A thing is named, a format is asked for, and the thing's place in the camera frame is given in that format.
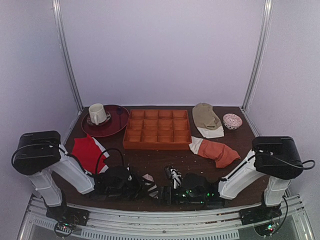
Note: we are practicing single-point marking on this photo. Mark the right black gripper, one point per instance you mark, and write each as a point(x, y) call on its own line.
point(166, 194)

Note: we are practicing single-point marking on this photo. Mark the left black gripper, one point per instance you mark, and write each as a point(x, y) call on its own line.
point(139, 186)

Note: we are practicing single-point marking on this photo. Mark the mauve underwear white waistband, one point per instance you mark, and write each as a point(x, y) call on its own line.
point(151, 186)

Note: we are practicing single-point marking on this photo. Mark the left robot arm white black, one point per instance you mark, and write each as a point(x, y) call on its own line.
point(40, 153)

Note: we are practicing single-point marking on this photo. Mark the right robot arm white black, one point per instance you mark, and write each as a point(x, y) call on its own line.
point(273, 156)

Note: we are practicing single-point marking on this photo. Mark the red underwear white trim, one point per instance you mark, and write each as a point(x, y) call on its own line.
point(87, 150)

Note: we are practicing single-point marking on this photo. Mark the orange underwear white waistband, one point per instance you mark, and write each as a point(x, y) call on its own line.
point(220, 153)

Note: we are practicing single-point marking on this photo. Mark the khaki underwear cream waistband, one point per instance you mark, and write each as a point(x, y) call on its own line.
point(207, 122)

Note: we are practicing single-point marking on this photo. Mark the orange wooden compartment tray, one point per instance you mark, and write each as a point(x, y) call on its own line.
point(158, 129)

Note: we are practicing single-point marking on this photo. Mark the dark red bowl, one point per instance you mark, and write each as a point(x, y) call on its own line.
point(119, 117)

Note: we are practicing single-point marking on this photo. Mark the dark saucer plate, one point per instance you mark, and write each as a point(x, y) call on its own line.
point(108, 117)

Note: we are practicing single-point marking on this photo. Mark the cream ceramic mug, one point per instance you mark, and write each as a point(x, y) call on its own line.
point(97, 113)

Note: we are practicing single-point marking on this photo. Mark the pink patterned small bowl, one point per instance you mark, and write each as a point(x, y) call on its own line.
point(232, 121)

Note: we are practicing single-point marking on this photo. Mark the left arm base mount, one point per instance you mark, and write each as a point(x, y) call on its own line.
point(67, 219)

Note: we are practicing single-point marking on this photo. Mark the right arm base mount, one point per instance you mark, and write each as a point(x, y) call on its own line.
point(266, 220)

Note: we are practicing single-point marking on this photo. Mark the left aluminium frame post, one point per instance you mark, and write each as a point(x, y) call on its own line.
point(64, 47)

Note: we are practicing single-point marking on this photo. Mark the aluminium frame post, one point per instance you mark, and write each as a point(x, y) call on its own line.
point(257, 64)
point(64, 47)

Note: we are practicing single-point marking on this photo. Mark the right aluminium frame post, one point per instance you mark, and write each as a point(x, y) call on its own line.
point(257, 64)

